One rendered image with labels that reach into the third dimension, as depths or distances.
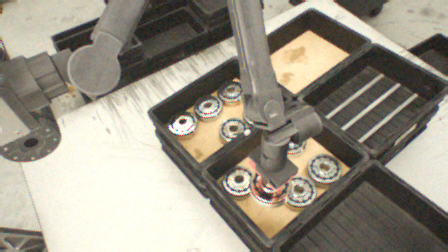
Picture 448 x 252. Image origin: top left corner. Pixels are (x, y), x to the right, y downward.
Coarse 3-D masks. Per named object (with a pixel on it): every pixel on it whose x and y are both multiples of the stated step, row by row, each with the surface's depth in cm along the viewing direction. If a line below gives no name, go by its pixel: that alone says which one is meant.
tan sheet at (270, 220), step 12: (312, 144) 122; (300, 156) 119; (312, 156) 119; (252, 168) 118; (300, 168) 117; (348, 168) 115; (216, 180) 116; (240, 180) 116; (300, 192) 112; (240, 204) 111; (252, 204) 111; (252, 216) 108; (264, 216) 108; (276, 216) 108; (288, 216) 107; (264, 228) 106; (276, 228) 106
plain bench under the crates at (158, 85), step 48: (144, 96) 159; (96, 144) 145; (144, 144) 143; (432, 144) 133; (48, 192) 134; (96, 192) 132; (144, 192) 131; (192, 192) 129; (432, 192) 122; (48, 240) 123; (96, 240) 122; (144, 240) 120; (192, 240) 119; (240, 240) 118
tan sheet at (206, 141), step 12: (192, 108) 135; (228, 108) 134; (240, 108) 133; (216, 120) 131; (204, 132) 128; (216, 132) 128; (192, 144) 126; (204, 144) 125; (216, 144) 125; (204, 156) 122
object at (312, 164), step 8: (312, 160) 115; (320, 160) 115; (328, 160) 114; (336, 160) 114; (312, 168) 113; (336, 168) 112; (312, 176) 111; (320, 176) 111; (328, 176) 111; (336, 176) 111
